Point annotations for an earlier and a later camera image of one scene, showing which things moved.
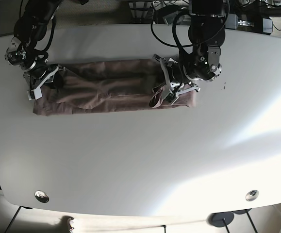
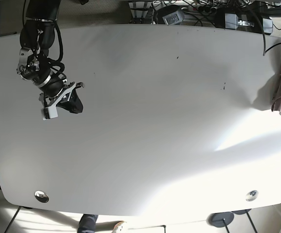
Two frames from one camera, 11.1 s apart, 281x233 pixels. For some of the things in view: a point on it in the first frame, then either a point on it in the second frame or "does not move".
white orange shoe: x=69 y=228 → x=116 y=224
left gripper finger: x=61 y=68 → x=79 y=84
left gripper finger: x=35 y=93 → x=50 y=112
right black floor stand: x=244 y=211 does not move
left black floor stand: x=220 y=219 does not move
